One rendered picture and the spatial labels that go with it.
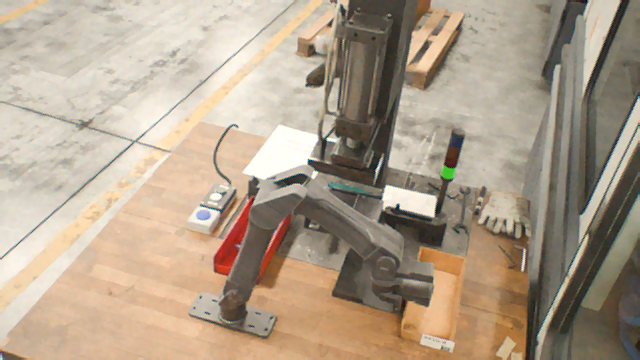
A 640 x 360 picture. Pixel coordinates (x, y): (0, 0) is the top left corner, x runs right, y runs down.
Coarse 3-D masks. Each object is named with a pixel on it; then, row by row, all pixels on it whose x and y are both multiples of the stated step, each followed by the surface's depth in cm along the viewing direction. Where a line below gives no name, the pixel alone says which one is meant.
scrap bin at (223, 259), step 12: (252, 204) 168; (240, 216) 160; (288, 216) 164; (240, 228) 162; (228, 240) 155; (240, 240) 160; (276, 240) 156; (216, 252) 148; (228, 252) 156; (216, 264) 149; (228, 264) 153; (264, 264) 150
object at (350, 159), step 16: (320, 144) 157; (336, 144) 151; (352, 144) 150; (368, 144) 152; (320, 160) 152; (336, 160) 149; (352, 160) 147; (368, 160) 151; (336, 176) 153; (352, 176) 152; (368, 176) 150
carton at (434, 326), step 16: (432, 256) 156; (448, 256) 154; (448, 272) 157; (448, 288) 153; (432, 304) 149; (448, 304) 149; (416, 320) 144; (432, 320) 145; (448, 320) 145; (400, 336) 140; (416, 336) 139; (432, 336) 141; (448, 336) 141
